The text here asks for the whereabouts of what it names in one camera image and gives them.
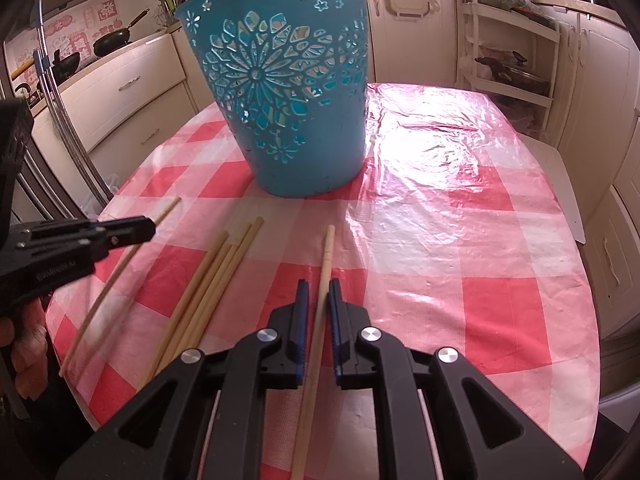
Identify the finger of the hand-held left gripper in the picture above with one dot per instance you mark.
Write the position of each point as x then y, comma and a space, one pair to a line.
125, 225
75, 250

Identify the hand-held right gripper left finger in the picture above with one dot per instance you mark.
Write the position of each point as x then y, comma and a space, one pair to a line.
301, 325

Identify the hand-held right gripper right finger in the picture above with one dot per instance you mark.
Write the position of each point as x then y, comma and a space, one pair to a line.
335, 325

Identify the pale wooden chopstick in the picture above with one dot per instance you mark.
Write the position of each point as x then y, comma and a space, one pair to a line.
325, 265
195, 285
226, 280
206, 285
105, 295

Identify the bundle of wooden chopsticks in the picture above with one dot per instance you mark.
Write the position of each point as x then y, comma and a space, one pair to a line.
216, 285

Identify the teal perforated plastic basket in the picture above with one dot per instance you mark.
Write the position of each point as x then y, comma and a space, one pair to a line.
300, 160

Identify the person's left hand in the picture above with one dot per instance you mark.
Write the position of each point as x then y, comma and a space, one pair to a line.
27, 345

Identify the black deep wok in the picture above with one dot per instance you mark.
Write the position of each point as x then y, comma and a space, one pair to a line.
65, 64

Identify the cream two-drawer base cabinet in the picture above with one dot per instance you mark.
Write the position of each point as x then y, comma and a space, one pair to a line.
125, 95

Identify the pink checkered plastic tablecloth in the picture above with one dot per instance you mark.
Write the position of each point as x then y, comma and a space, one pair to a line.
450, 260

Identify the black frying pan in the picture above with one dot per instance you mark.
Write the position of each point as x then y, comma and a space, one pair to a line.
112, 41

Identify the white flat board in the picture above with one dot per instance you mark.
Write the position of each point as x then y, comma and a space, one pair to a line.
562, 185

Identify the cream three-drawer base cabinet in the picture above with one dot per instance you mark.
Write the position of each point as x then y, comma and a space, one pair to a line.
617, 260

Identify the dark cooking pot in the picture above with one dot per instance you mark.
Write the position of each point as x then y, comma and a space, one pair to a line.
515, 74

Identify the cream door base cabinets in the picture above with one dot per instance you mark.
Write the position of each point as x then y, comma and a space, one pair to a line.
445, 35

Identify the cream tall-door base cabinet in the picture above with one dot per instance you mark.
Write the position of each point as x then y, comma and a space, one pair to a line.
600, 85

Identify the white trolley shelf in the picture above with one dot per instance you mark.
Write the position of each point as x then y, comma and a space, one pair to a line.
545, 35

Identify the red paper wall decals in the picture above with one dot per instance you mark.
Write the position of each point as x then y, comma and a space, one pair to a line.
82, 40

